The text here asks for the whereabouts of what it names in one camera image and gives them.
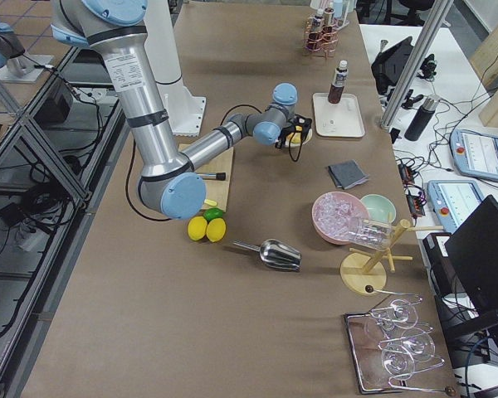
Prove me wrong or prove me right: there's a lower teach pendant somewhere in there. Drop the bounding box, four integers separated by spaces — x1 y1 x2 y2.
427 180 484 233

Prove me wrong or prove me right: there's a metal glass rack tray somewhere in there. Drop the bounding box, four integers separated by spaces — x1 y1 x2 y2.
342 310 456 395

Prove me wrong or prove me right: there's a wooden mug tree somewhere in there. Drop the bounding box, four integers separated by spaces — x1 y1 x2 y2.
339 219 443 295

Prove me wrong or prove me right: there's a wine glass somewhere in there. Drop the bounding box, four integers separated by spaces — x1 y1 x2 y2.
379 343 446 385
368 296 422 332
378 328 435 362

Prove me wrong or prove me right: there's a yellow lemon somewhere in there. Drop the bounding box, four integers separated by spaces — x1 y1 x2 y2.
187 216 208 241
206 218 227 242

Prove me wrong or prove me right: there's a yellow lemon left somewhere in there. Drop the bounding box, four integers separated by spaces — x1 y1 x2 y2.
187 216 208 241

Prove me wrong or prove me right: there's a black water bottle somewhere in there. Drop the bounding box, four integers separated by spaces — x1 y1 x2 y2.
404 95 441 141

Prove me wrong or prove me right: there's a black bag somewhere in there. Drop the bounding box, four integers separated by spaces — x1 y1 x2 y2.
371 36 413 95

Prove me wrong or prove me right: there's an upper teach pendant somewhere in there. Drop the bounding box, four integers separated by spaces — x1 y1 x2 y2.
450 129 498 182

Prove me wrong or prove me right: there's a white plate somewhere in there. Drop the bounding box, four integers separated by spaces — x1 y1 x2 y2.
285 129 313 148

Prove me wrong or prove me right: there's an upper wine glass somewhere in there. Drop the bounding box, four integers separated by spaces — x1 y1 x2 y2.
368 296 422 332

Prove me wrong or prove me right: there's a clear glass jar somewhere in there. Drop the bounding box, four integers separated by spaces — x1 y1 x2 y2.
344 217 394 250

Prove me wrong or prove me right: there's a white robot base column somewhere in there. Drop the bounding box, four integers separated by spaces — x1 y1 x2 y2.
144 0 207 137

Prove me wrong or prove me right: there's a white rectangular tray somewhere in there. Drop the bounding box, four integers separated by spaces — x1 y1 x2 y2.
312 93 365 138

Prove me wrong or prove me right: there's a grey folded cloth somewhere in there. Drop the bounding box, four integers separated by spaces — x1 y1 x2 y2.
327 160 369 190

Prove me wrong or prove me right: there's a metal scoop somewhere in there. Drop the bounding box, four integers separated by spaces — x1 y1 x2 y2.
232 239 301 272

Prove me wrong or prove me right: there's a lower wine glass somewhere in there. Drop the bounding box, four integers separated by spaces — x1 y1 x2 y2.
379 343 446 385

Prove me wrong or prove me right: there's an aluminium vertical post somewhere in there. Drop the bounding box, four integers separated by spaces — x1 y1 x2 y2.
380 0 453 130

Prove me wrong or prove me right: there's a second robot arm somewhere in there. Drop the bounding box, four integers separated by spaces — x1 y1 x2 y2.
0 22 53 83

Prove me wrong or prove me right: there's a wooden cutting board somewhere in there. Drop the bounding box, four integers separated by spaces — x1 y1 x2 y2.
195 148 234 211

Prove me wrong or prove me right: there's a brown sauce bottle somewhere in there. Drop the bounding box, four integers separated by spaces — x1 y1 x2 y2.
327 60 349 104

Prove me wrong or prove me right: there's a black handled knife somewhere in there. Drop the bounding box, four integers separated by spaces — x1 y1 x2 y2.
198 172 227 181

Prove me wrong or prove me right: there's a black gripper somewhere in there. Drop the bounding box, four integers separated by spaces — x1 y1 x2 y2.
275 114 312 149

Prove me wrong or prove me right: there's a teach pendant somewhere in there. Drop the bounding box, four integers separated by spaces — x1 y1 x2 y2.
427 180 484 233
450 129 498 182

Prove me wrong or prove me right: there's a mint green bowl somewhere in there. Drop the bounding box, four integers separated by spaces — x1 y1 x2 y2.
360 194 397 224

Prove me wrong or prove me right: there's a yellow donut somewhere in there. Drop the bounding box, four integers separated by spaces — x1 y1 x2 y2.
286 126 310 146

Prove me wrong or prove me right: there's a yellow lemon right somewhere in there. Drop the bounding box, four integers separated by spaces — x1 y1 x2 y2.
206 218 227 242

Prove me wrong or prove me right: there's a middle wine glass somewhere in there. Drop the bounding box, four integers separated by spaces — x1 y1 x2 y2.
378 328 435 362

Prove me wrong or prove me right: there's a green lime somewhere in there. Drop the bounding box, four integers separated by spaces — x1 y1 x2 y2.
203 207 224 222

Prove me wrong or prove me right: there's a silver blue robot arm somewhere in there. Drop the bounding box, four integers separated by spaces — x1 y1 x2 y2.
51 1 298 220

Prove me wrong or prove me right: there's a rose gold wire bottle rack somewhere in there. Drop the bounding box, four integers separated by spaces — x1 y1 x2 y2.
302 14 339 59

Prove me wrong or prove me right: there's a black monitor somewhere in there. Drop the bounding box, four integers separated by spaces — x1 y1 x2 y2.
445 195 498 312

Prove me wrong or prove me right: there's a pink bowl with ice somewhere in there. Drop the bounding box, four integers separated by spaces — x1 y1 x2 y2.
311 192 369 245

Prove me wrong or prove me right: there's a bottle in wire rack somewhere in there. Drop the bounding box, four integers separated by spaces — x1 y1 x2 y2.
322 3 334 35

